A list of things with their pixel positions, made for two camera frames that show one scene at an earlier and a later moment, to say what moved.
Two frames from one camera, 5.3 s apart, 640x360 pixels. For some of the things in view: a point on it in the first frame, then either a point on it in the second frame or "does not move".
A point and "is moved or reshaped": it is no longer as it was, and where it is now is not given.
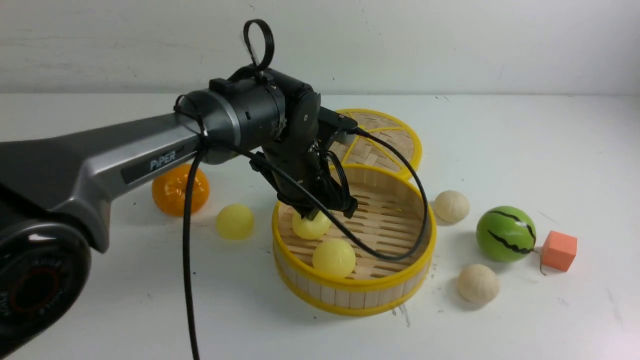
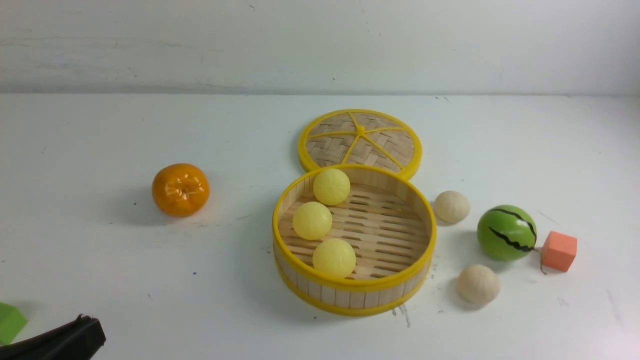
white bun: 478,284 does not move
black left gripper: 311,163 -> 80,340
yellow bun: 311,229 does not move
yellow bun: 235,222 is moved or reshaped
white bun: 452,207 does not move
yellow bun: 334,257 does not move
